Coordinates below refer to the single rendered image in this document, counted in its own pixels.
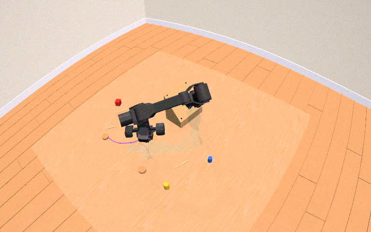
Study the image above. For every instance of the red block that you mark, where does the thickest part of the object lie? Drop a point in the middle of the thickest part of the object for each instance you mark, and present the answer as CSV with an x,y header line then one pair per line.
x,y
118,102

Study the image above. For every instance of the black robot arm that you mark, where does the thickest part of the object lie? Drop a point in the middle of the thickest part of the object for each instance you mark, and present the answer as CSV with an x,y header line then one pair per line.
x,y
140,113

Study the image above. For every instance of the yellow cylinder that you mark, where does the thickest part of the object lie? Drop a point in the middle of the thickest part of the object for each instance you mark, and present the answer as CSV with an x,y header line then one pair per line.
x,y
166,185

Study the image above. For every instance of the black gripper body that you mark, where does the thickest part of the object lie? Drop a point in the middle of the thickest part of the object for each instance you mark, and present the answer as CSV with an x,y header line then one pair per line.
x,y
160,129

